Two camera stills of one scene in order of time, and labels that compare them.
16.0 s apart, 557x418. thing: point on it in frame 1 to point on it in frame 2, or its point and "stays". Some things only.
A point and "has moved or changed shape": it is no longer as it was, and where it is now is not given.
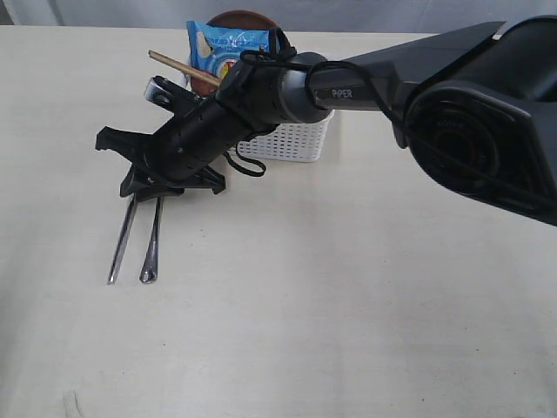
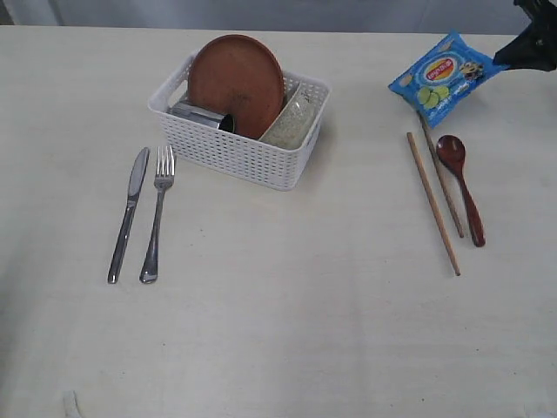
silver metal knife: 123,239 stays
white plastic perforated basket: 301,142 has moved or changed shape
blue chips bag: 215,48 has moved or changed shape
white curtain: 374,16 stays
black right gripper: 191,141 to 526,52
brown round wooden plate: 238,18 has moved or changed shape
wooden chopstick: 185,68 to 455,265
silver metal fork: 149,273 stays
